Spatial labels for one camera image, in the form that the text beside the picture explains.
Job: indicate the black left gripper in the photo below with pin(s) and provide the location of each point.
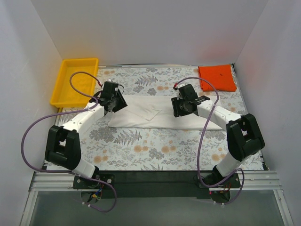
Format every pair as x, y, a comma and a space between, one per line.
120, 101

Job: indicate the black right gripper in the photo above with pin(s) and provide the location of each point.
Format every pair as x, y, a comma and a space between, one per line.
176, 108

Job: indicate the white t-shirt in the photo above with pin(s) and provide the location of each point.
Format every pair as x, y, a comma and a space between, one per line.
153, 112

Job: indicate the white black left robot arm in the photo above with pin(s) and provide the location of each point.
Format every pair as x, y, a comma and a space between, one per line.
63, 143

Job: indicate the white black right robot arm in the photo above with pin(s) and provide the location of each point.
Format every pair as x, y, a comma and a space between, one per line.
244, 137

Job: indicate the floral patterned table mat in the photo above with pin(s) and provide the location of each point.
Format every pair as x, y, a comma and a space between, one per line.
151, 149

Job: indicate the folded orange t-shirt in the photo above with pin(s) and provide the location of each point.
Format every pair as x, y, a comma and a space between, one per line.
220, 76

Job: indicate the yellow plastic tray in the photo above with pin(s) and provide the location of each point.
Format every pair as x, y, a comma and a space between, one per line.
72, 76

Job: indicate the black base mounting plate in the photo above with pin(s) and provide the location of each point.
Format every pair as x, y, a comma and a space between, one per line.
155, 184

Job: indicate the aluminium frame rail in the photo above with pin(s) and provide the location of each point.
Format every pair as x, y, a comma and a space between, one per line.
254, 180

